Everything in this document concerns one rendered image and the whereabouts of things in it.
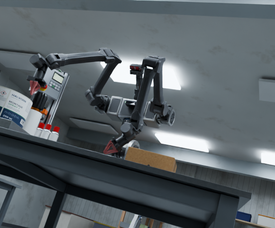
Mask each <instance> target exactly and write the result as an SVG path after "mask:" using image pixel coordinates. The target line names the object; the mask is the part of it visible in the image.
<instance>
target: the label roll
mask: <svg viewBox="0 0 275 228"><path fill-rule="evenodd" d="M32 104H33V103H32V101H31V100H30V99H29V98H28V97H26V96H24V95H23V94H21V93H19V92H16V91H15V90H12V89H9V88H6V87H3V86H0V117H1V118H5V119H9V120H12V121H13V122H15V123H16V124H17V125H19V126H20V127H21V128H23V126H24V123H25V121H26V118H27V116H28V114H29V111H30V109H31V107H32Z"/></svg>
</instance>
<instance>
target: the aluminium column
mask: <svg viewBox="0 0 275 228"><path fill-rule="evenodd" d="M61 73H62V74H63V75H65V76H66V77H65V80H64V82H63V85H62V88H61V90H60V93H59V96H58V98H57V100H55V101H54V100H50V103H49V105H48V108H47V111H48V113H47V115H44V119H43V121H42V123H44V124H45V126H44V129H45V127H46V125H47V124H51V123H52V120H53V117H54V115H55V112H56V110H57V107H58V105H59V102H60V99H61V97H62V94H63V91H64V89H65V87H66V84H67V81H68V79H69V76H70V75H69V74H68V73H67V72H61ZM44 129H43V130H44Z"/></svg>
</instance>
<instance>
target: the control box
mask: <svg viewBox="0 0 275 228"><path fill-rule="evenodd" d="M54 72H57V73H58V74H60V75H62V76H63V77H64V80H65V77H66V76H65V75H63V74H62V73H60V72H58V71H57V70H55V69H53V70H52V71H51V69H50V68H49V67H48V69H47V72H46V74H45V76H44V80H45V82H46V83H47V88H46V89H43V88H42V87H41V88H40V89H39V90H37V91H40V92H42V93H44V94H46V95H47V101H49V102H50V100H54V101H55V100H57V98H58V96H59V93H60V91H57V90H55V89H53V88H52V87H50V86H48V85H49V83H50V81H53V82H54V83H56V84H58V85H59V86H61V88H62V85H63V82H64V80H63V82H62V84H60V83H58V82H56V81H55V80H53V79H52V77H53V74H54ZM61 88H60V90H61Z"/></svg>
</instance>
